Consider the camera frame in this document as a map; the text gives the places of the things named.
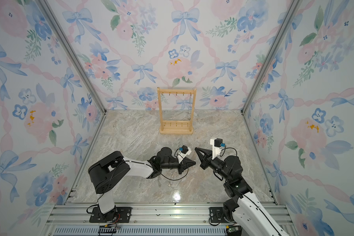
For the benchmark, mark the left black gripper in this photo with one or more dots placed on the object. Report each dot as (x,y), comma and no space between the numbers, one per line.
(184,164)

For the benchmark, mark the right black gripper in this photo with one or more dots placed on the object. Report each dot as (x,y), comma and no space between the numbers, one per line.
(204,158)

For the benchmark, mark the wooden jewelry display stand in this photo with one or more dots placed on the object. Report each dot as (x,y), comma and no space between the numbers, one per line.
(179,119)

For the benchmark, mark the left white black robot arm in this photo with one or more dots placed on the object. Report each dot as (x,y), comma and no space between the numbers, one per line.
(109,171)

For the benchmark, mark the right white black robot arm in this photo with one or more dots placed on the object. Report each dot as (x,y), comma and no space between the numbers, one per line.
(243,206)

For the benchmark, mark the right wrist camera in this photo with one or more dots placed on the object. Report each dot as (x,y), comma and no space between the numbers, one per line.
(217,147)

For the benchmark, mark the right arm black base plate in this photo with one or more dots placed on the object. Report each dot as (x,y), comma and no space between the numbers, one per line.
(216,215)

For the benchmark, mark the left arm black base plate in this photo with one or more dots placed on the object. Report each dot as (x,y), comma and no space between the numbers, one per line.
(117,215)

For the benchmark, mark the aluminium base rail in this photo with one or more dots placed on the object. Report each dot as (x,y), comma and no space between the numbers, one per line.
(147,219)

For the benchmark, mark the right aluminium corner post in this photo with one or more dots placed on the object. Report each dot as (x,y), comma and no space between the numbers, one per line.
(286,23)

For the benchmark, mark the aluminium corner post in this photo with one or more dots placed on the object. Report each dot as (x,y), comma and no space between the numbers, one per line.
(56,27)
(286,23)

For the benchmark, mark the left aluminium corner post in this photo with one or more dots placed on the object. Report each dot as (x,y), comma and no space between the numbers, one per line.
(56,27)

